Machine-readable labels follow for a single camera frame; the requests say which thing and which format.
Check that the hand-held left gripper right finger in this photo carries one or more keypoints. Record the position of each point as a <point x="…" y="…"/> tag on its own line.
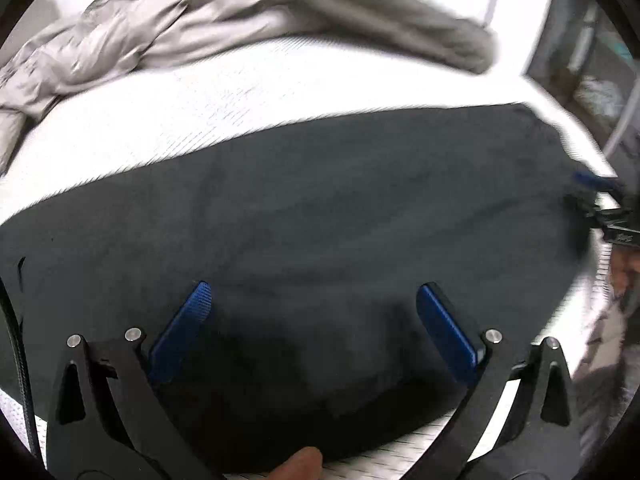
<point x="446" y="332"/>

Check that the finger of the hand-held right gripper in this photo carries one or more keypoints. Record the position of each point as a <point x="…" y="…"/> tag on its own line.
<point x="592" y="180"/>
<point x="582" y="204"/>

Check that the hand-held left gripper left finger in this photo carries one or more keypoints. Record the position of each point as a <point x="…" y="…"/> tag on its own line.
<point x="184" y="327"/>

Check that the black pants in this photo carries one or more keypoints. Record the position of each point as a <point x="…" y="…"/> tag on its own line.
<point x="310" y="220"/>

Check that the person's right forearm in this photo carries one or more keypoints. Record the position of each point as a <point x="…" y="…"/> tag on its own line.
<point x="602" y="360"/>

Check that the person's left hand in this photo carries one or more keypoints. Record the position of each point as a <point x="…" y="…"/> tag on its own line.
<point x="297" y="465"/>

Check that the storage shelf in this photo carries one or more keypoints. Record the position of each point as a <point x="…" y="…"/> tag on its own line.
<point x="590" y="50"/>

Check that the white honeycomb bed mattress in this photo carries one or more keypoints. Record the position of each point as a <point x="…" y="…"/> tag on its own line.
<point x="240" y="105"/>

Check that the dark grey-green duvet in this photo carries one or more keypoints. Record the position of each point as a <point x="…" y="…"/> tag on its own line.
<point x="380" y="15"/>

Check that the grey crumpled jacket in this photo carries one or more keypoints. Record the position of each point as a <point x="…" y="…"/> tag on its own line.
<point x="115" y="35"/>

